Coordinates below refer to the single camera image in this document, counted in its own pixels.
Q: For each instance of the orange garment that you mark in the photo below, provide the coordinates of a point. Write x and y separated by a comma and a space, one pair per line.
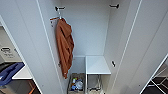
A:
65, 43

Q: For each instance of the white wardrobe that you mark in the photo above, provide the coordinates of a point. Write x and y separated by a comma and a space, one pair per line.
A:
90, 26

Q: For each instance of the white shelf compartment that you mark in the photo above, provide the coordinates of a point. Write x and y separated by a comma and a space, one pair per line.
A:
96, 65

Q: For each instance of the dark metal door hinge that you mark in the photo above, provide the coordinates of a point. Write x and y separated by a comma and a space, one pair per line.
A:
113, 63
59, 65

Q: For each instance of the white bottle green cap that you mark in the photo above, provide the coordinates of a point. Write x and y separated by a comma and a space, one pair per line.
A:
74, 80

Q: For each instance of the white round container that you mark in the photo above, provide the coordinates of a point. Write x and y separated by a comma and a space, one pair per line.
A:
79, 85

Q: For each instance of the grey storage basket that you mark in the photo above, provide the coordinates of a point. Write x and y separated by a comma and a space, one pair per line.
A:
76, 85

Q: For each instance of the white clothes hanger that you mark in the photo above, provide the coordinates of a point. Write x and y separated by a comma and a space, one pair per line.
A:
60, 14

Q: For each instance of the paper sign orange edge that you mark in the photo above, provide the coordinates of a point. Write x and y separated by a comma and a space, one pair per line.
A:
53, 20

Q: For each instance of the black wardrobe hook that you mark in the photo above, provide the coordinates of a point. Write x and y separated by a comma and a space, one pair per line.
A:
58, 8
115, 5

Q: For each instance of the white bin lid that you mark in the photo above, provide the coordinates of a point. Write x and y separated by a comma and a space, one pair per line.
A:
23, 72

